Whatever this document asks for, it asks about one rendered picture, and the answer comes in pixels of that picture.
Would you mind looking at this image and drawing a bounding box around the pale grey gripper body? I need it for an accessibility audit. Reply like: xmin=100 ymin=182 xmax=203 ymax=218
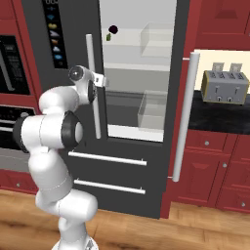
xmin=98 ymin=73 xmax=110 ymax=88

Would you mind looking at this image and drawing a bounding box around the clear fridge bin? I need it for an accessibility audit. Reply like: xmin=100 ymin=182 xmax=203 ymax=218
xmin=140 ymin=21 xmax=174 ymax=60
xmin=137 ymin=90 xmax=169 ymax=132

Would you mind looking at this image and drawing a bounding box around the dark grey fridge door with panel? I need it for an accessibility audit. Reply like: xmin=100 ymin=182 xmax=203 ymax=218
xmin=21 ymin=0 xmax=109 ymax=154

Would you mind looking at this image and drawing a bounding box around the open dark grey fridge door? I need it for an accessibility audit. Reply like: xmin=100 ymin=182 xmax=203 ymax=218
xmin=161 ymin=0 xmax=191 ymax=220

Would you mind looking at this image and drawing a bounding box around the dark grey fridge drawer front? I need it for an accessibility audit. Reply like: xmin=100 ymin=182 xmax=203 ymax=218
xmin=71 ymin=170 xmax=164 ymax=220
xmin=66 ymin=136 xmax=165 ymax=184

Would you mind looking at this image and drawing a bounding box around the dark grey fridge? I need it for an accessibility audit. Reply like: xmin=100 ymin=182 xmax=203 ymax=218
xmin=21 ymin=0 xmax=191 ymax=220

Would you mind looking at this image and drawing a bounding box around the dark purple round fruit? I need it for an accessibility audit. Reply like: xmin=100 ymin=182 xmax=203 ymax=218
xmin=107 ymin=24 xmax=119 ymax=35

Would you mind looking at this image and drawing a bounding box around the black built-in microwave oven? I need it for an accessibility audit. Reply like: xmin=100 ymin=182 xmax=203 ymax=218
xmin=0 ymin=34 xmax=31 ymax=97

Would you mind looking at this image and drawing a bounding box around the black and silver oven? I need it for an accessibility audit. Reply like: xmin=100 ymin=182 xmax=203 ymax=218
xmin=0 ymin=104 xmax=37 ymax=174

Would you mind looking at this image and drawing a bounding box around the red drawer front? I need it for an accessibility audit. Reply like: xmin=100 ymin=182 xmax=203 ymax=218
xmin=215 ymin=186 xmax=250 ymax=214
xmin=0 ymin=169 xmax=39 ymax=195
xmin=185 ymin=129 xmax=229 ymax=152

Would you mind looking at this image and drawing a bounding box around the silver four-slot toaster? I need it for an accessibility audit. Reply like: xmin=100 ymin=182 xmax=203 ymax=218
xmin=200 ymin=62 xmax=250 ymax=105

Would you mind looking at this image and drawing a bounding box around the red cupboard door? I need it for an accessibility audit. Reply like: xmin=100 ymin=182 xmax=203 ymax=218
xmin=177 ymin=148 xmax=229 ymax=207
xmin=223 ymin=135 xmax=250 ymax=191

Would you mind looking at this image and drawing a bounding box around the long silver fridge door handle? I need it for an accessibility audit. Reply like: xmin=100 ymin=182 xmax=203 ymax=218
xmin=172 ymin=51 xmax=201 ymax=183
xmin=85 ymin=33 xmax=103 ymax=140

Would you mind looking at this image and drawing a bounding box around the silver fridge drawer handle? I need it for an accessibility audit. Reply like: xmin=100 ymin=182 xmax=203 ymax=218
xmin=67 ymin=150 xmax=148 ymax=167
xmin=73 ymin=178 xmax=146 ymax=195

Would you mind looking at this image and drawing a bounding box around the red wall cupboard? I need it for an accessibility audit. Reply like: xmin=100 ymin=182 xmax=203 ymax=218
xmin=0 ymin=0 xmax=21 ymax=34
xmin=194 ymin=0 xmax=250 ymax=51

